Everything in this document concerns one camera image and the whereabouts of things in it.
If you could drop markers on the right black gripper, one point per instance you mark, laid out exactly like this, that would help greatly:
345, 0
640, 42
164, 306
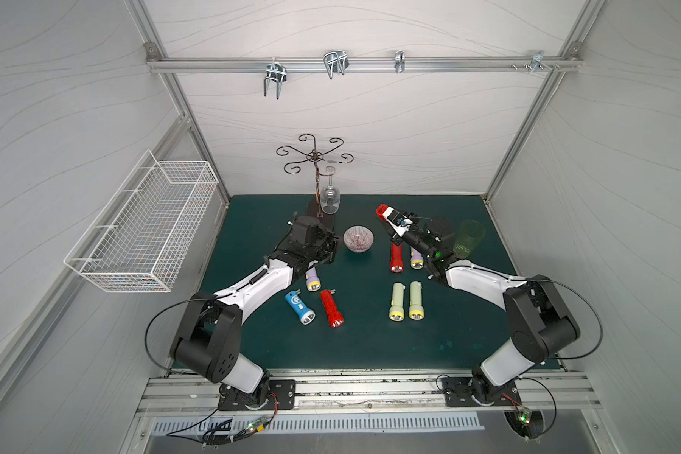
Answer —
407, 224

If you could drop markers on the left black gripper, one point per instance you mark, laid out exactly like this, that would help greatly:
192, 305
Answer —
321, 239

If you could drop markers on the purple flashlight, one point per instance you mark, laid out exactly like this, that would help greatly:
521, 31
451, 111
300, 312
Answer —
313, 282
417, 261

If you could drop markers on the red flashlight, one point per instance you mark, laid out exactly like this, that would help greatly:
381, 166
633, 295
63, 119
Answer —
397, 264
381, 211
334, 315

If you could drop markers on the pale green flashlight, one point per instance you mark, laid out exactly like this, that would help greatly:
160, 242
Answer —
416, 309
396, 311

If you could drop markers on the blue flashlight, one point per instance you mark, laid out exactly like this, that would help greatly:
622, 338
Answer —
305, 314

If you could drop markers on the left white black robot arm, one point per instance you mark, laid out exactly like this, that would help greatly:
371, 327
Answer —
208, 338

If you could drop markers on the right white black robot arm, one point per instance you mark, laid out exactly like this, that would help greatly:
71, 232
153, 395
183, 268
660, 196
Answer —
539, 320

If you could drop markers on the green translucent cup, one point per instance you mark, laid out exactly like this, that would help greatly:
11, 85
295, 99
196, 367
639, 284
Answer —
470, 235

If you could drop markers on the clear wine glass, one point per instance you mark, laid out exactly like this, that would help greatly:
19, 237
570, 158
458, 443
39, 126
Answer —
330, 196

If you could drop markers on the pink patterned bowl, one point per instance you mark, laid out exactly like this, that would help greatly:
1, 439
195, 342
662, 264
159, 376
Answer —
358, 239

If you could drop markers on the dark metal cup stand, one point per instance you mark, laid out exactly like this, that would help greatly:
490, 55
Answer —
315, 158

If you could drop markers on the green table mat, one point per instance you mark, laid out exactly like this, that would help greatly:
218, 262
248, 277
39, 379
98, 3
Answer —
458, 332

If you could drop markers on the metal hook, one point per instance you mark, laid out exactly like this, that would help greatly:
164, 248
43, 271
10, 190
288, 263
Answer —
400, 61
276, 76
335, 62
537, 63

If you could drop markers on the white wire basket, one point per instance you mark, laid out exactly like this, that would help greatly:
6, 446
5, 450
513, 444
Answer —
139, 240

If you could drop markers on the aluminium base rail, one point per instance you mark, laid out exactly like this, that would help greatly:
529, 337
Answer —
354, 391

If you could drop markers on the aluminium cross rail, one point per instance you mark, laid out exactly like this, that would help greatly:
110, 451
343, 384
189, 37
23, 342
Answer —
370, 65

